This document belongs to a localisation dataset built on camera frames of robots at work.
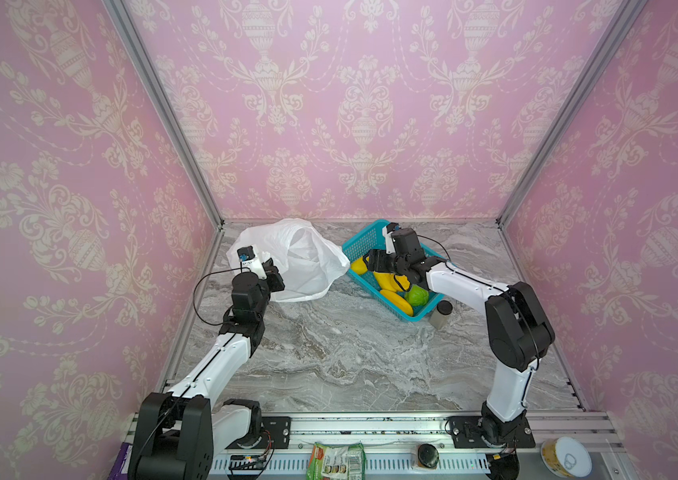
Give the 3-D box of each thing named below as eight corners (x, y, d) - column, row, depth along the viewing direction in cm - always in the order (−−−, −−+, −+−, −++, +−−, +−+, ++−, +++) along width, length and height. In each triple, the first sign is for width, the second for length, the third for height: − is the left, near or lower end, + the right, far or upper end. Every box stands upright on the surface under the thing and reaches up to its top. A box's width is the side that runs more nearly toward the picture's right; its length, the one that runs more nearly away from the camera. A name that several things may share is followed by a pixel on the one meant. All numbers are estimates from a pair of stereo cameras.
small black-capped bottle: (428, 325, 95) (436, 309, 86) (430, 314, 97) (438, 297, 89) (442, 330, 94) (451, 314, 85) (444, 318, 96) (453, 302, 88)
